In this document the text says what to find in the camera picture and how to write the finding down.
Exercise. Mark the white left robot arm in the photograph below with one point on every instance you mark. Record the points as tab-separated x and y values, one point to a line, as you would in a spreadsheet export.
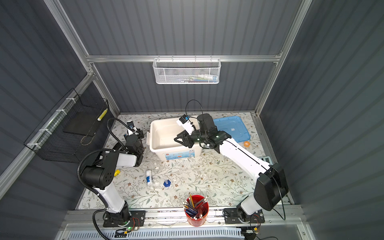
96	170

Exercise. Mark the blue bottle cap piece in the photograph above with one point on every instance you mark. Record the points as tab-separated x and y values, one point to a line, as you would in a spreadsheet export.
167	183

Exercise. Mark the yellow item in basket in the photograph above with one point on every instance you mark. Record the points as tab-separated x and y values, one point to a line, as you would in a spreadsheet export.
101	116

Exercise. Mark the clear glass flask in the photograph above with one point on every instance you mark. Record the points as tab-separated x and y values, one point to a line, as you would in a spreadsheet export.
156	168

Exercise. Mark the white wire wall basket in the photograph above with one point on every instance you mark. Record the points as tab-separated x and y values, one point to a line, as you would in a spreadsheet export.
187	72

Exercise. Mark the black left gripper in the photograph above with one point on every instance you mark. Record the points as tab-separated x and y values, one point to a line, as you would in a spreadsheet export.
138	137

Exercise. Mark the teal calculator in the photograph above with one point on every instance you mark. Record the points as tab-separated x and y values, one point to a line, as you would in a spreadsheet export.
267	159

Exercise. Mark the white blue small bottle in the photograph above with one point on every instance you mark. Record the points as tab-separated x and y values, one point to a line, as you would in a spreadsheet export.
149	177

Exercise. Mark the blue plastic bin lid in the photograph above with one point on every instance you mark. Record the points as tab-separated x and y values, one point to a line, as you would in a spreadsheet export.
235	127

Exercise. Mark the white plastic storage bin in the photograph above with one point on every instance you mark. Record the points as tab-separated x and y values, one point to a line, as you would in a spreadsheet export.
160	139

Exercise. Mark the black wire side basket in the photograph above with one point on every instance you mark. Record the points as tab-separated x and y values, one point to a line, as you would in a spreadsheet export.
72	131

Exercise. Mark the red pencil cup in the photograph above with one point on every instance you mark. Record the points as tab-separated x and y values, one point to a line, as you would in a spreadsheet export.
196	208

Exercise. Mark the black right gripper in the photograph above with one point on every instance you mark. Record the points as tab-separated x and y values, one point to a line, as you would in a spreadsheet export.
186	138

